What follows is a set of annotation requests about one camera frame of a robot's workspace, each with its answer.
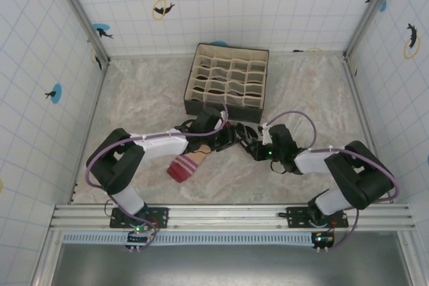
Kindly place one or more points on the black white striped sock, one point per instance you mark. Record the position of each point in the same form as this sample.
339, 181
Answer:
247, 134

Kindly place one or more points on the beige sock with red toe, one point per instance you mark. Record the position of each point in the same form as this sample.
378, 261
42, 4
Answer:
187, 165

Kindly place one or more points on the grey beige divided organizer box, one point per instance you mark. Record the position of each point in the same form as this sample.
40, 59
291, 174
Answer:
228, 81

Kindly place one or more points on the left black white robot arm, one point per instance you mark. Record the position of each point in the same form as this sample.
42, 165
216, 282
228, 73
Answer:
161, 147

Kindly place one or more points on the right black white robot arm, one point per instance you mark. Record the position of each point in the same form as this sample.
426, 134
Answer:
355, 179

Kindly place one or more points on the marble pattern table cover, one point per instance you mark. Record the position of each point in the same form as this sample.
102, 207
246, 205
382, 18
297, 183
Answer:
301, 98

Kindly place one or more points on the grey metal panel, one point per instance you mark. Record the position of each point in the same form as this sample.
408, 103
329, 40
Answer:
214, 266

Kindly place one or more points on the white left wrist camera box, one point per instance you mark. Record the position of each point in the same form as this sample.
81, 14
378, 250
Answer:
222, 122

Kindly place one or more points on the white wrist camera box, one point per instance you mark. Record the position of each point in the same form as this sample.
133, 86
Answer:
222, 122
266, 135

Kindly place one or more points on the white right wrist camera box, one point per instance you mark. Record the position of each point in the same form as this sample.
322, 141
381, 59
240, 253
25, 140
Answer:
266, 135

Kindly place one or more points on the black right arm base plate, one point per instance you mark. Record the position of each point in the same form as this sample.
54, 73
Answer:
296, 215

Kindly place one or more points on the aluminium front rail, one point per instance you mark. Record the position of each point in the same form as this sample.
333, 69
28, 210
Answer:
228, 214

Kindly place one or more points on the aluminium back rail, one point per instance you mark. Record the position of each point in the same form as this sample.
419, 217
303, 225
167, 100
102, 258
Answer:
151, 55

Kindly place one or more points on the aluminium side rail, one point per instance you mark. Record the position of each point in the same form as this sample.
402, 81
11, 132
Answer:
91, 128
363, 115

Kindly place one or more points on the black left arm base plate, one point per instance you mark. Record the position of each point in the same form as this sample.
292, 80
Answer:
157, 215

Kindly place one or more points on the aluminium corner post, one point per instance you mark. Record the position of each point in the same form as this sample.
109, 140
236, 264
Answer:
370, 13
81, 14

